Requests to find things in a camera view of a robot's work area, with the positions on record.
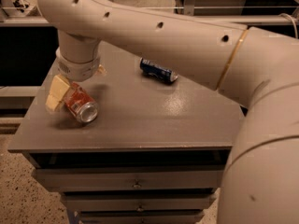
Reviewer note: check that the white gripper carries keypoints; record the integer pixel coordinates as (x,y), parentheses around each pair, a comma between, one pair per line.
(78,69)

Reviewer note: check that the red coke can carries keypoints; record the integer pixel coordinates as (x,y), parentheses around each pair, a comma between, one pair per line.
(81,105)

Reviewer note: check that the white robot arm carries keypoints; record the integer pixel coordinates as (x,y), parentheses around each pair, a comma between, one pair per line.
(253,67)

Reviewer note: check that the blue pepsi can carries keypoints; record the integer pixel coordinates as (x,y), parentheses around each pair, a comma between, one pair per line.
(153,69)

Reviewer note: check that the grey drawer cabinet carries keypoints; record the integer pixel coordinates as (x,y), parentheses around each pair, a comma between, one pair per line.
(142,122)

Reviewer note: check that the middle grey drawer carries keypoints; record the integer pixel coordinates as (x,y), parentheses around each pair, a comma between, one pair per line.
(138,202)

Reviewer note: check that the grey drawer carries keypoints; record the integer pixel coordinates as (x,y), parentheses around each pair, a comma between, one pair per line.
(138,202)
(136,178)
(148,217)

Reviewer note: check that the bottom grey drawer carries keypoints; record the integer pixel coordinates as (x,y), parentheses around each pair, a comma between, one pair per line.
(148,217)

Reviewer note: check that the top grey drawer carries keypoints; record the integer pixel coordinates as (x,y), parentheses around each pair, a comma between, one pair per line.
(136,178)

